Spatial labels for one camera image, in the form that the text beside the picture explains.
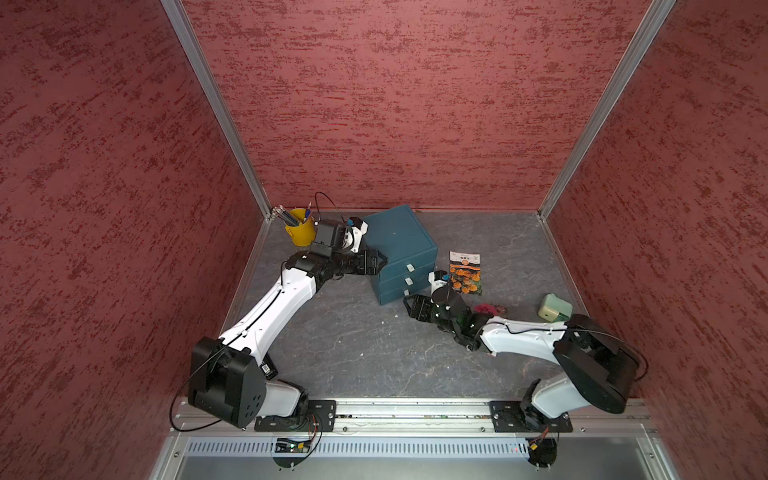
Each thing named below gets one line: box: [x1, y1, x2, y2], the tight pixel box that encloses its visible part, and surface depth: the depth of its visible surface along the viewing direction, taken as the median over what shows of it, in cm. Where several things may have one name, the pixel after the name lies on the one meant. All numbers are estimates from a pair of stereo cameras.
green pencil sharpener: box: [538, 293, 573, 323], surface depth 91 cm
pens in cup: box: [270, 201, 312, 226], surface depth 102 cm
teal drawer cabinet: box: [364, 204, 439, 305], surface depth 85 cm
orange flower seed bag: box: [449, 251, 482, 296], surface depth 105 cm
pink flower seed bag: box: [474, 303, 507, 316], surface depth 96 cm
